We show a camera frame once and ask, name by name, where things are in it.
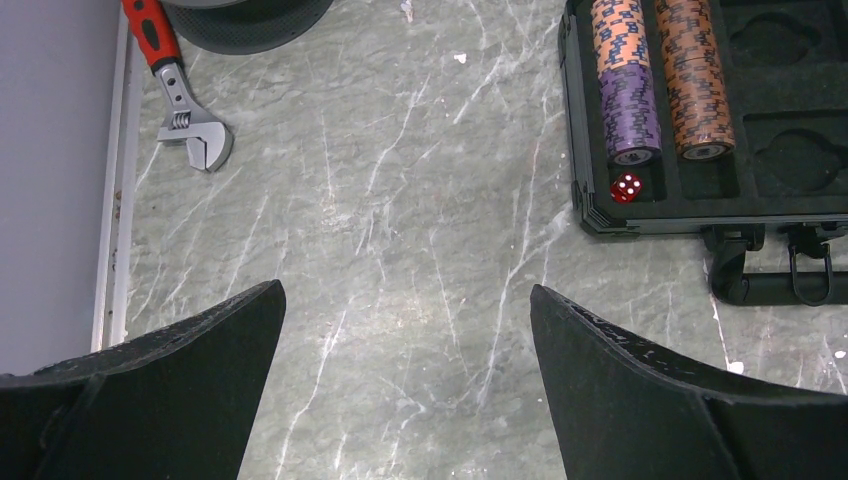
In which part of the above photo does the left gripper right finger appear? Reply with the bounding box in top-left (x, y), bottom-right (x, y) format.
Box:
top-left (530, 285), bottom-right (847, 479)

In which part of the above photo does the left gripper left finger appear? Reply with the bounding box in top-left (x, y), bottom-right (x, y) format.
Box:
top-left (1, 280), bottom-right (286, 479)

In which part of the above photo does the red die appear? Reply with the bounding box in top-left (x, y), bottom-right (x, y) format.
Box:
top-left (610, 172), bottom-right (643, 203)

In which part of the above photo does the purple poker chip stack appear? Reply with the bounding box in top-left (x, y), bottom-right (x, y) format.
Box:
top-left (599, 64), bottom-right (662, 166)

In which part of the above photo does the brown poker chip stack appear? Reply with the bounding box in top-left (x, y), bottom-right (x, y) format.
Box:
top-left (655, 0), bottom-right (718, 67)
top-left (666, 57), bottom-right (736, 162)

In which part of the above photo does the orange poker chip stack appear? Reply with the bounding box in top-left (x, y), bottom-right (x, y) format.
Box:
top-left (590, 0), bottom-right (651, 77)

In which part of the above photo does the black poker case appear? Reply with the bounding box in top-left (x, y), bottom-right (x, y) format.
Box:
top-left (558, 1), bottom-right (847, 306)

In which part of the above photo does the black filament spool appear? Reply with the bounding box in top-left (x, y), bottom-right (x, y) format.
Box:
top-left (162, 0), bottom-right (332, 55)

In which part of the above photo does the red handled adjustable wrench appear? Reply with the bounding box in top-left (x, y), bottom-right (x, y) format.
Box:
top-left (121, 0), bottom-right (234, 173)

